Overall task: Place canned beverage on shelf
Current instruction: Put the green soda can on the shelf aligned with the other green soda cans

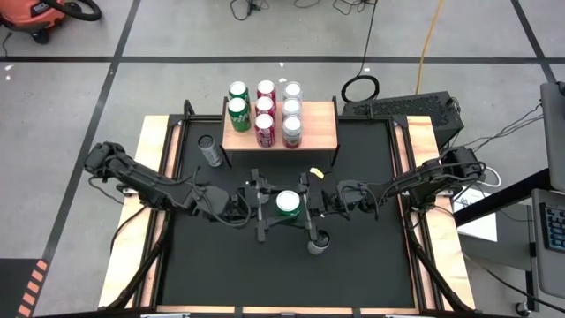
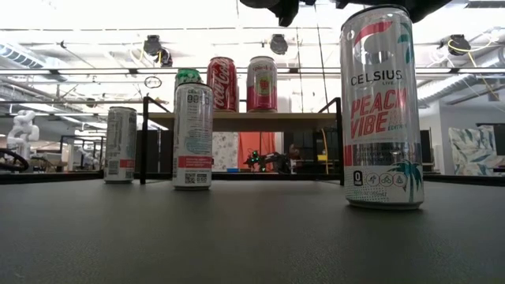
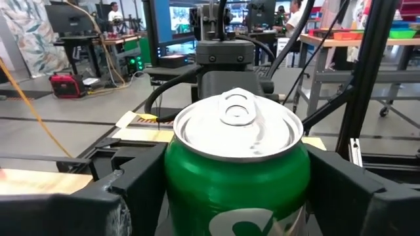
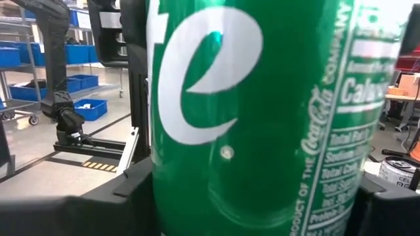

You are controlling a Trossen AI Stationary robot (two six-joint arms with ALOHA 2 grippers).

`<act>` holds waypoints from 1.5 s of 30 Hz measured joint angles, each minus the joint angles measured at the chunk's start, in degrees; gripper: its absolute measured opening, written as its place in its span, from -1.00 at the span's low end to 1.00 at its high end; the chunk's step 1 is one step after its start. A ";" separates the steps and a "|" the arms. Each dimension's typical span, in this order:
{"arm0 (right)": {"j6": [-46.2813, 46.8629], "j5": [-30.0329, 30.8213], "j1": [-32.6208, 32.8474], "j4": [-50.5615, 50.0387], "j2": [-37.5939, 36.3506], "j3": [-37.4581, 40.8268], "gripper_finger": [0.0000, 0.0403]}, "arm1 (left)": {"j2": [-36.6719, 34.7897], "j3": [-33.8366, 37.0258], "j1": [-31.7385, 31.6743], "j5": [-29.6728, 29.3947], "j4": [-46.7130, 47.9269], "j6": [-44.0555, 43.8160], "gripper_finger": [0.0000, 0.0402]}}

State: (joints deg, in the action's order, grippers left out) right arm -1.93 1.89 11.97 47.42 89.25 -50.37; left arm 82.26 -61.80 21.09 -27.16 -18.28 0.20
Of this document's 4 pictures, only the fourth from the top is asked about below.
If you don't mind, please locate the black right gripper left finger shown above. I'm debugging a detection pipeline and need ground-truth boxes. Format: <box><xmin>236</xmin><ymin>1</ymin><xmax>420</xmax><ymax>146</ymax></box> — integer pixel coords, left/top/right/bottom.
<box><xmin>0</xmin><ymin>156</ymin><xmax>157</xmax><ymax>236</ymax></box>

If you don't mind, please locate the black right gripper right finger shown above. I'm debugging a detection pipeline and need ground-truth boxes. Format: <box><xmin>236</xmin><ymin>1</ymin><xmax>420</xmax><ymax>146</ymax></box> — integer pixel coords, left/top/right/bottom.
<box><xmin>347</xmin><ymin>173</ymin><xmax>420</xmax><ymax>236</ymax></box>

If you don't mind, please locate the tall silver Celsius can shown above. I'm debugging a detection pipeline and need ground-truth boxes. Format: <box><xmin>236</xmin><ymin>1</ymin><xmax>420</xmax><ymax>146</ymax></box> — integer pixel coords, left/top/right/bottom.
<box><xmin>377</xmin><ymin>155</ymin><xmax>420</xmax><ymax>191</ymax></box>

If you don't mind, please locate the green Sprite can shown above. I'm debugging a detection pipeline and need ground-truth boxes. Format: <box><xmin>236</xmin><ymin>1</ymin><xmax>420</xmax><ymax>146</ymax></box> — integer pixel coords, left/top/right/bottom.
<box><xmin>146</xmin><ymin>0</ymin><xmax>408</xmax><ymax>236</ymax></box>

